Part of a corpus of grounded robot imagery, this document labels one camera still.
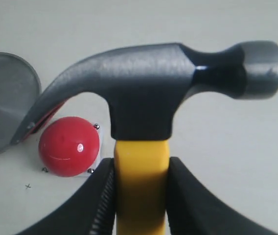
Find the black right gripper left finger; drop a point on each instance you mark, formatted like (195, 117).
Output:
(90, 211)

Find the red dome push button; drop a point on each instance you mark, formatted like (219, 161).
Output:
(70, 147)

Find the round stainless steel plate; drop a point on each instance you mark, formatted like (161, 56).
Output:
(20, 86)

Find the yellow black claw hammer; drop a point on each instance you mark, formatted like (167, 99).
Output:
(144, 87)

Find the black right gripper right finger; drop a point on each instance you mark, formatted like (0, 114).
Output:
(193, 210)

